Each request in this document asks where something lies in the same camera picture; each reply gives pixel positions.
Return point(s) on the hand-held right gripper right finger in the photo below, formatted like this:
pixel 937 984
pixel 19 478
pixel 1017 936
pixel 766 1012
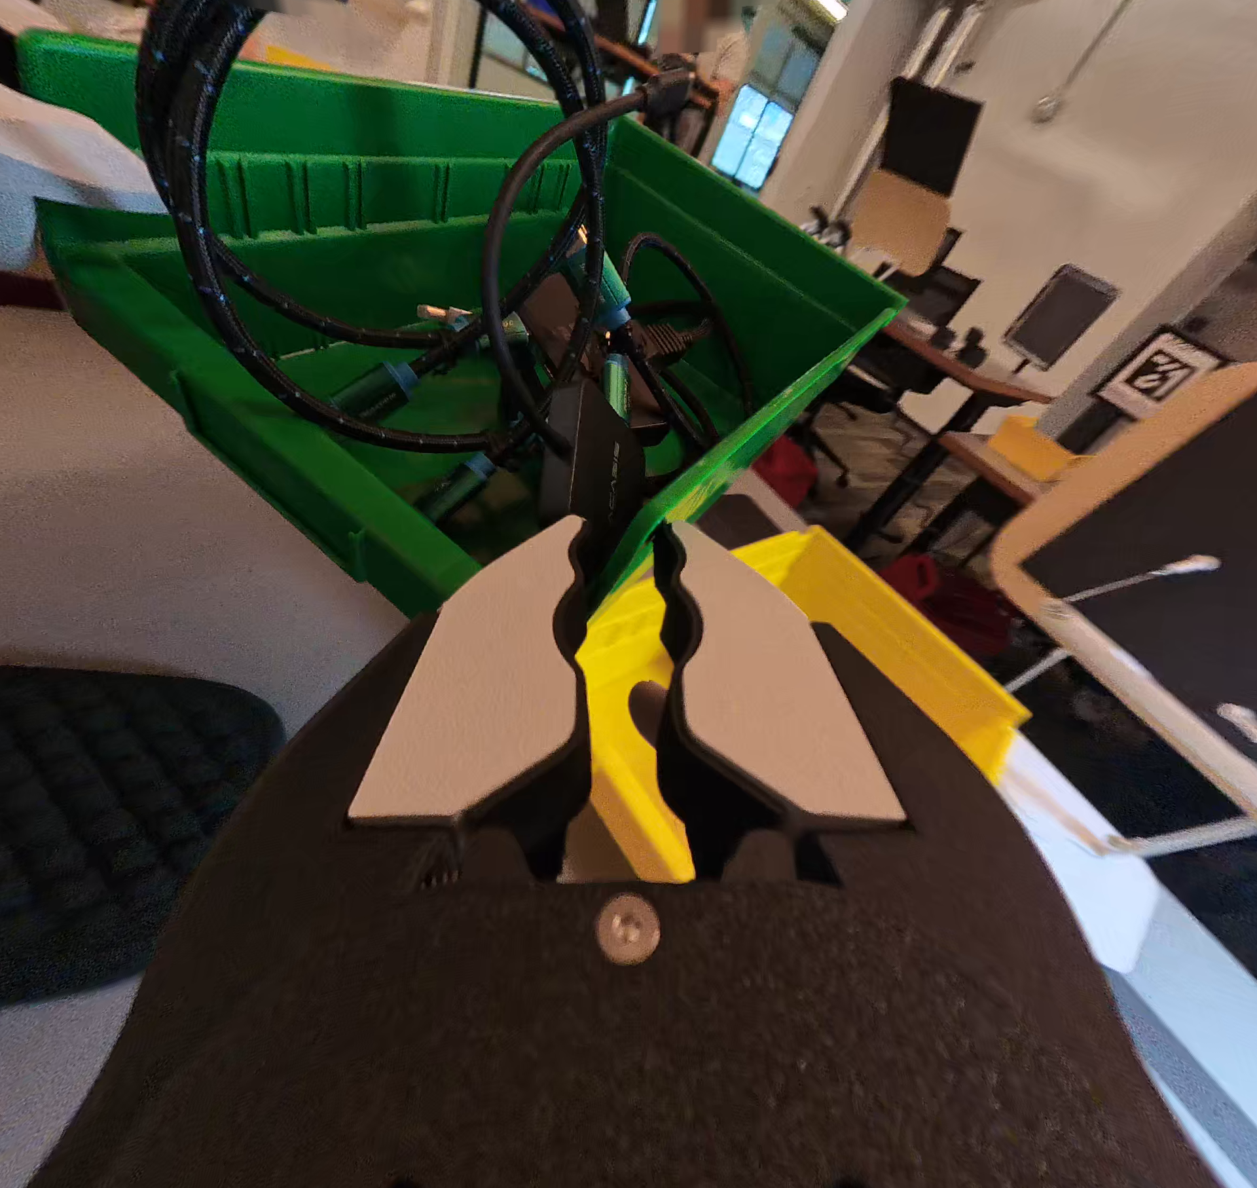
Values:
pixel 775 707

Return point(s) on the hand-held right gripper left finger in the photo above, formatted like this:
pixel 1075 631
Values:
pixel 481 707

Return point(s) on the yellow plastic bin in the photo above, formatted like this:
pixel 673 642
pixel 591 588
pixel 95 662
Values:
pixel 864 638

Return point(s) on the green plastic bin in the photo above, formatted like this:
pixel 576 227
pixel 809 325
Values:
pixel 343 128

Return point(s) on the red bag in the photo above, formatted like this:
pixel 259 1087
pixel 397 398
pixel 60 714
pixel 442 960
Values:
pixel 784 472
pixel 943 608

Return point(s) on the small yellow bin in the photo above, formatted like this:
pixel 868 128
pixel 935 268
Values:
pixel 1030 446

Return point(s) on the black mesh cushion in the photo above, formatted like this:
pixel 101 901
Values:
pixel 118 815

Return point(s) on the brown desk black legs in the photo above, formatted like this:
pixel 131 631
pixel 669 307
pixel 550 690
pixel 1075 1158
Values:
pixel 972 374

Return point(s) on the wood-rimmed black board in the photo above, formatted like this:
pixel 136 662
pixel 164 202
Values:
pixel 1179 560

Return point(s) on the dark tablet screen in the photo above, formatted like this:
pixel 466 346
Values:
pixel 1060 316

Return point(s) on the tan rounded board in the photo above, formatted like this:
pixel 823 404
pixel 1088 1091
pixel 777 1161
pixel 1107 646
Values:
pixel 898 221

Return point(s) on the black wall panel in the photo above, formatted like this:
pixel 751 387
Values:
pixel 928 137

